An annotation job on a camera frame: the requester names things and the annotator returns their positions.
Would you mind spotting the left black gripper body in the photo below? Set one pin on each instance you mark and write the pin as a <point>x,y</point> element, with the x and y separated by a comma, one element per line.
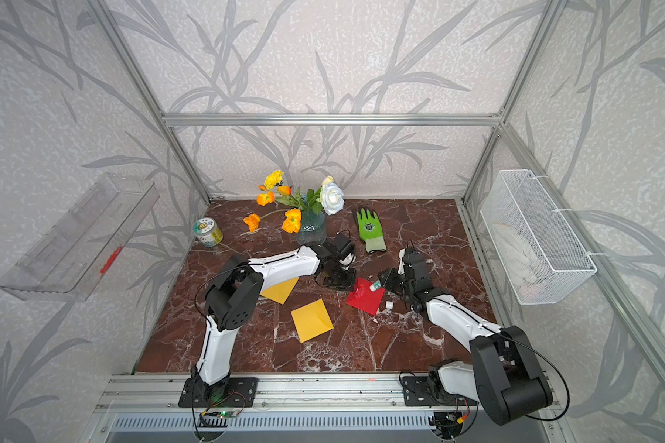
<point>340,280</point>

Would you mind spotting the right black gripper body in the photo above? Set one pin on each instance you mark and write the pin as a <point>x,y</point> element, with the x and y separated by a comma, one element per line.
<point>397,284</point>

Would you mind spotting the red envelope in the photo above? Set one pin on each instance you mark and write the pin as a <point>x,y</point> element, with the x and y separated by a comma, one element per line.
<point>364,299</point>

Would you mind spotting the green white glue stick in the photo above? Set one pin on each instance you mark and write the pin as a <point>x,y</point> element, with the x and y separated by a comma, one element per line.
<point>375,286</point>

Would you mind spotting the yellow envelope front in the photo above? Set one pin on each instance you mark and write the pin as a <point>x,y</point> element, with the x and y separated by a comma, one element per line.
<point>311,320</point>

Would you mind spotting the yellow envelope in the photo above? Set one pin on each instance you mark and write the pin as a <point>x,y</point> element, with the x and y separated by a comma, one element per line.
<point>279,293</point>
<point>311,320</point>

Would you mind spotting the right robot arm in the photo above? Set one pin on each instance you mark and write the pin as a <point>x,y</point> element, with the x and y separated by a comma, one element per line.
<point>504,376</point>

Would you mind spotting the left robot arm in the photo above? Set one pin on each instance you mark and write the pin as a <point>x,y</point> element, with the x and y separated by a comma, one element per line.
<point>232,295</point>

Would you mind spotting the blue glass vase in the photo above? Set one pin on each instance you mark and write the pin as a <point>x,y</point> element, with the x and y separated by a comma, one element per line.
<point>313,228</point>

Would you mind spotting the green work glove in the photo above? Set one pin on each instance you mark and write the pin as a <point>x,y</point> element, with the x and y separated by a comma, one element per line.
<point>370,230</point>

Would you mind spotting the artificial flower bouquet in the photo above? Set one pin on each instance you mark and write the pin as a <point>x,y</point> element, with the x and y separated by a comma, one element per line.
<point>328,198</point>

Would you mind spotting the white cloth in basket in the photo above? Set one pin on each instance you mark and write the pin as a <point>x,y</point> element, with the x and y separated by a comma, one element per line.
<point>524,268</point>

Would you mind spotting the small tin can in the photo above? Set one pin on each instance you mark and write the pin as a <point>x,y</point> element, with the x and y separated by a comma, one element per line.
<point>208,232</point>

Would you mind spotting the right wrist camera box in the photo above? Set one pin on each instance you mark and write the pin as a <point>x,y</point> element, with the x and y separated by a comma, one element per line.
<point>400,267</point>

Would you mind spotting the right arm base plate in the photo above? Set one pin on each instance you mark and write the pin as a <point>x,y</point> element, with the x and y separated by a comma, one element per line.
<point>418,393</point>

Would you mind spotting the aluminium front rail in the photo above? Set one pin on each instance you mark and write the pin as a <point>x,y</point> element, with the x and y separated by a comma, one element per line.
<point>275,393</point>

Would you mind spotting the white wire basket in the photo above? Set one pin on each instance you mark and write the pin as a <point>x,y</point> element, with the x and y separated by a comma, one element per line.
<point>517,198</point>

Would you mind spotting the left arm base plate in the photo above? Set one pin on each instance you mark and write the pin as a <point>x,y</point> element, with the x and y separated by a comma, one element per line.
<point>235,392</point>

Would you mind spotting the clear plastic wall shelf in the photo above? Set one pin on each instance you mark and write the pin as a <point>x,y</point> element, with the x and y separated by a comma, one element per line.
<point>68,262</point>

